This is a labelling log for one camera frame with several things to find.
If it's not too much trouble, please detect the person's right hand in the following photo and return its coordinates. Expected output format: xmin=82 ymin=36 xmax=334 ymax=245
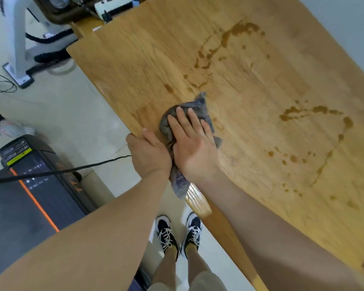
xmin=167 ymin=106 xmax=222 ymax=185

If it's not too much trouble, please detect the person's left hand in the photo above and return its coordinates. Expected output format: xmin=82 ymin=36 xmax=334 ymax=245
xmin=126 ymin=127 xmax=173 ymax=179

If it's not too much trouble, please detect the grey striped cleaning cloth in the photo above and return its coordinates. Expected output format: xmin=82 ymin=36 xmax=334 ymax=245
xmin=159 ymin=91 xmax=224 ymax=200

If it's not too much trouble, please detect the person's right forearm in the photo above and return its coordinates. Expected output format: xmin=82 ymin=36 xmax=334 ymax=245
xmin=197 ymin=172 xmax=364 ymax=291

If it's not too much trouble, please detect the person's left forearm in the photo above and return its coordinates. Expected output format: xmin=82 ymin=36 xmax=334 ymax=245
xmin=0 ymin=169 xmax=170 ymax=291

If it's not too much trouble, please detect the person's left shoe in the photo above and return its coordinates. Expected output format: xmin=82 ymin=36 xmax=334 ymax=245
xmin=154 ymin=215 xmax=180 ymax=260

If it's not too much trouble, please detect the person's shoe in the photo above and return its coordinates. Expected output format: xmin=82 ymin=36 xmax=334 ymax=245
xmin=182 ymin=212 xmax=203 ymax=259
xmin=0 ymin=112 xmax=36 ymax=138
xmin=154 ymin=215 xmax=180 ymax=260

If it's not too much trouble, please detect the person's right shoe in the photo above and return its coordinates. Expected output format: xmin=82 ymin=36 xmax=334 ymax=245
xmin=182 ymin=212 xmax=203 ymax=259

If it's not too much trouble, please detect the person's right leg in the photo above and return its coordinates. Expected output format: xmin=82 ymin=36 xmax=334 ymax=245
xmin=186 ymin=244 xmax=213 ymax=279

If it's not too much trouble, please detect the person's leg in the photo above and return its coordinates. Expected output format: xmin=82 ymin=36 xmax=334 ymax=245
xmin=186 ymin=244 xmax=213 ymax=279
xmin=151 ymin=247 xmax=178 ymax=291

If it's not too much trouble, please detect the person's left leg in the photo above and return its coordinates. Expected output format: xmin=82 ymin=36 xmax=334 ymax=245
xmin=151 ymin=247 xmax=178 ymax=291

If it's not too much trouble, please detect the wooden table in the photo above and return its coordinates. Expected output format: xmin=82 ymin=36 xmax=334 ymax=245
xmin=66 ymin=0 xmax=364 ymax=291

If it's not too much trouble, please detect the black treadmill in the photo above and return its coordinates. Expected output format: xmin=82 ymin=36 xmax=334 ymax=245
xmin=0 ymin=135 xmax=152 ymax=291

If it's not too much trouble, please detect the white water pump dispenser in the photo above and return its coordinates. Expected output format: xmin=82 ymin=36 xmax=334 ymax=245
xmin=94 ymin=0 xmax=134 ymax=21

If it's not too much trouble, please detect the dark brown tray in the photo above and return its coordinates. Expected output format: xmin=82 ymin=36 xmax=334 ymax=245
xmin=32 ymin=0 xmax=101 ymax=25

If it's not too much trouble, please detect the thin black floor wire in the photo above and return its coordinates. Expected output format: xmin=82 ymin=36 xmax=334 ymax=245
xmin=0 ymin=69 xmax=18 ymax=93

